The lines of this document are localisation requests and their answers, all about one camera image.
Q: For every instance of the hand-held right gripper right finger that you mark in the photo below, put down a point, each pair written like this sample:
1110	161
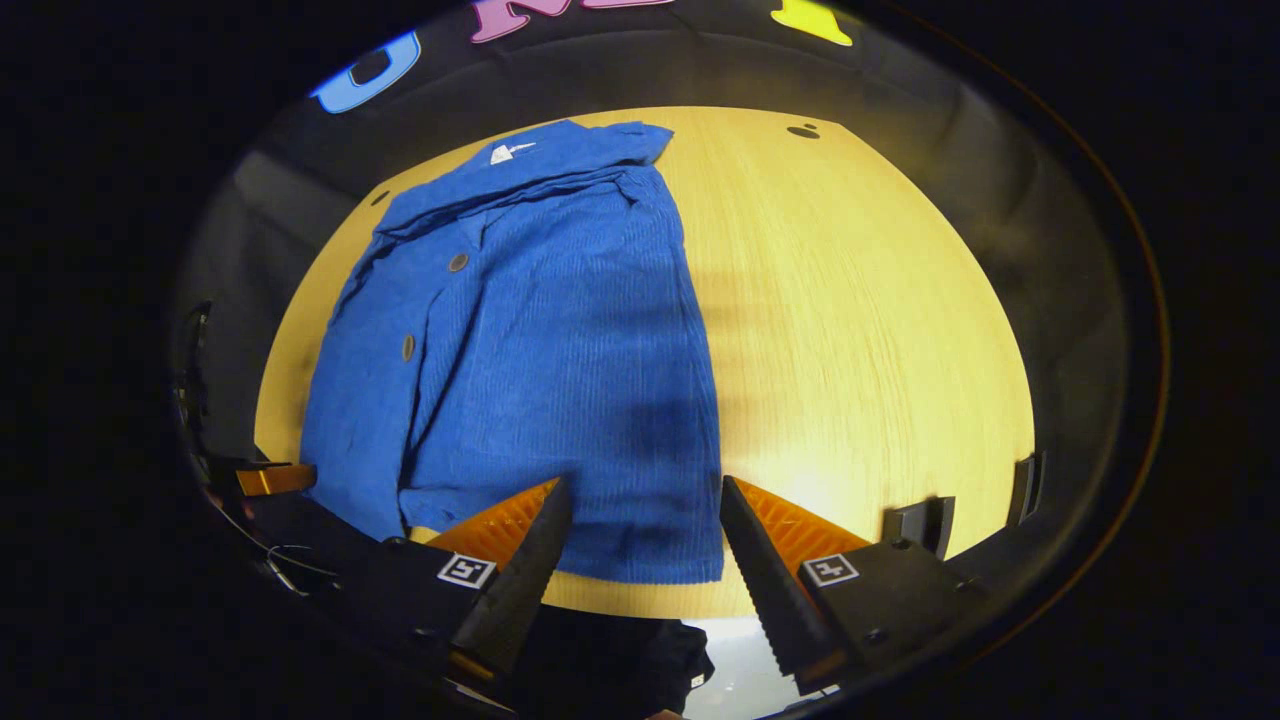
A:
765	590

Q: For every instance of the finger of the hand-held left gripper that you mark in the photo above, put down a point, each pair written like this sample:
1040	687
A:
280	479

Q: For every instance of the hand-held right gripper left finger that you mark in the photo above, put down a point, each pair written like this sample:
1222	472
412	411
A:
520	590

